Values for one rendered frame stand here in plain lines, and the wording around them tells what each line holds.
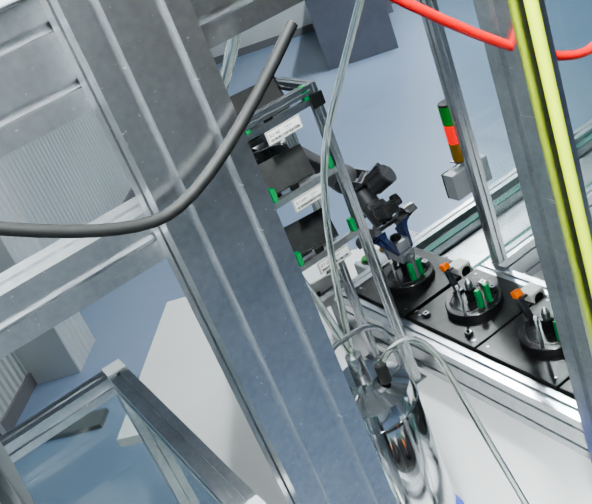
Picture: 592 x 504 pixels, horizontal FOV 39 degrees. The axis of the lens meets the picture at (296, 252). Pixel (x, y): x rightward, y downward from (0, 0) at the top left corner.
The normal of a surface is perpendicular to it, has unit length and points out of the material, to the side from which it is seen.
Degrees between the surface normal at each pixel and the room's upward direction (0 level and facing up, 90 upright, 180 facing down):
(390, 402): 24
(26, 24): 90
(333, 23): 90
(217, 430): 0
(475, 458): 0
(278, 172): 65
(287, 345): 90
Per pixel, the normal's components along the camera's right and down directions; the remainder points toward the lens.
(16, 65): 0.51, 0.23
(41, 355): -0.07, 0.49
